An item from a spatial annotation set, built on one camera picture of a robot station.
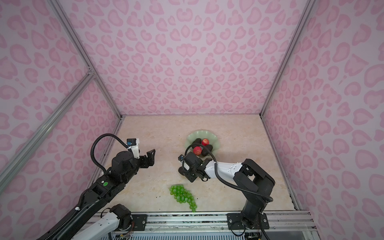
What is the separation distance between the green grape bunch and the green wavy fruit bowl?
0.28m

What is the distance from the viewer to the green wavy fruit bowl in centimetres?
102

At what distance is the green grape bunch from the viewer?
782 millimetres

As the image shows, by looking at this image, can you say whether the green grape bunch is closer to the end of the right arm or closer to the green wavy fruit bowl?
the end of the right arm

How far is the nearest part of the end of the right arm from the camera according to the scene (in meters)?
0.65

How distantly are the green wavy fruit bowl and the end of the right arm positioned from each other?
0.22 m

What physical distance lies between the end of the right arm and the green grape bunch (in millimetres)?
72
